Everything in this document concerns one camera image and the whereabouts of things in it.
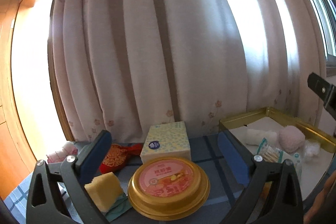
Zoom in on cotton swab packet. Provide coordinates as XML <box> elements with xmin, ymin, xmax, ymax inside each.
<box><xmin>257</xmin><ymin>138</ymin><xmax>302</xmax><ymax>177</ymax></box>

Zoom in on white cotton balls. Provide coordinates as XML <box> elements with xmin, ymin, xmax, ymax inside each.
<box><xmin>303</xmin><ymin>139</ymin><xmax>321</xmax><ymax>162</ymax></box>

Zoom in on pink fluffy puff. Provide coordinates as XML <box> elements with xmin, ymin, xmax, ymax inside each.
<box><xmin>278</xmin><ymin>126</ymin><xmax>305</xmax><ymax>153</ymax></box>

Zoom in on white gauze roll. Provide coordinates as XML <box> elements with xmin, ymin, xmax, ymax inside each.
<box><xmin>245</xmin><ymin>129</ymin><xmax>277</xmax><ymax>145</ymax></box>

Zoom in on yellow sponge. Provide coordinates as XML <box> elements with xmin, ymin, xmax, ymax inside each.
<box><xmin>84</xmin><ymin>172</ymin><xmax>123</xmax><ymax>213</ymax></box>

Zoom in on orange wooden door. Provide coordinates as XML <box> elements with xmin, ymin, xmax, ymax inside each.
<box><xmin>1</xmin><ymin>0</ymin><xmax>36</xmax><ymax>199</ymax></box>

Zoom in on gold rectangular tin tray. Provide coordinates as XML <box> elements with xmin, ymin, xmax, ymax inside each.
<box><xmin>219</xmin><ymin>107</ymin><xmax>335</xmax><ymax>199</ymax></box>

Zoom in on pink rolled towel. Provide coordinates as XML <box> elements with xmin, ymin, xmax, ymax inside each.
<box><xmin>47</xmin><ymin>141</ymin><xmax>78</xmax><ymax>164</ymax></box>

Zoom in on teal cloth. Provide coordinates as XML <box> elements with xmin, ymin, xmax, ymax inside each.
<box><xmin>105</xmin><ymin>193</ymin><xmax>131</xmax><ymax>222</ymax></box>

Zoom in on red embroidered pouch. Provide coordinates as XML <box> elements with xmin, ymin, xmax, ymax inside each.
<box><xmin>99</xmin><ymin>143</ymin><xmax>143</xmax><ymax>174</ymax></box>

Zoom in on round gold tin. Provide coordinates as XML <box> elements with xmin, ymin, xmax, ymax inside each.
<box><xmin>127</xmin><ymin>157</ymin><xmax>211</xmax><ymax>221</ymax></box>

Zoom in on yellow tissue pack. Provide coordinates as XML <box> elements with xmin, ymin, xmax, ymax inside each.
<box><xmin>140</xmin><ymin>122</ymin><xmax>191</xmax><ymax>164</ymax></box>

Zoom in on pink floral curtain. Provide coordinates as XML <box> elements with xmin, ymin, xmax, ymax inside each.
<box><xmin>51</xmin><ymin>0</ymin><xmax>326</xmax><ymax>143</ymax></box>

